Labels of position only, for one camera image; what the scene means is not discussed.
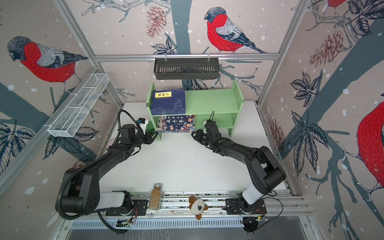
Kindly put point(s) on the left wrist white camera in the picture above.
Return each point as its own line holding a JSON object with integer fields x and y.
{"x": 143, "y": 124}

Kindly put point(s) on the glass jar of grains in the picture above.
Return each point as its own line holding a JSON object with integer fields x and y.
{"x": 156, "y": 197}

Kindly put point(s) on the white wire mesh tray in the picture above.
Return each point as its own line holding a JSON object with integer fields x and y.
{"x": 71, "y": 118}

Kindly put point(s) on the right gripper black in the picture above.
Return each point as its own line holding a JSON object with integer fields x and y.
{"x": 198, "y": 135}

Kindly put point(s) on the brown white plush toy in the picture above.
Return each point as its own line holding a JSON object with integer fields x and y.
{"x": 197, "y": 206}

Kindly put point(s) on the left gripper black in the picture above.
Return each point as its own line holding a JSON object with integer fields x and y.
{"x": 147, "y": 135}

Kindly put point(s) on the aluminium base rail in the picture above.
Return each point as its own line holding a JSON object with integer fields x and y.
{"x": 176, "y": 205}

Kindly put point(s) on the blue book wide yellow label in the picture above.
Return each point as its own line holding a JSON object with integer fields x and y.
{"x": 167, "y": 113}

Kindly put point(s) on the illustrated Chinese history book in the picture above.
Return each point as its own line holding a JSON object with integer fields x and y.
{"x": 179, "y": 123}

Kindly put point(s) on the dark hanging perforated basket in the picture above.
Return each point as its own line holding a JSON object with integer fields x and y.
{"x": 186, "y": 69}

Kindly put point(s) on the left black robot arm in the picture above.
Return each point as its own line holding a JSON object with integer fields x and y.
{"x": 80, "y": 193}

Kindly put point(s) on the dark blue bottom book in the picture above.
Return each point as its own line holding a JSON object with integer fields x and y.
{"x": 169, "y": 99}

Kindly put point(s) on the green two-tier wooden shelf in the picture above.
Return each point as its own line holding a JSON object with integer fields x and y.
{"x": 222, "y": 106}

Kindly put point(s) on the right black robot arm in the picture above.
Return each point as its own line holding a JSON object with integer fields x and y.
{"x": 265, "y": 171}

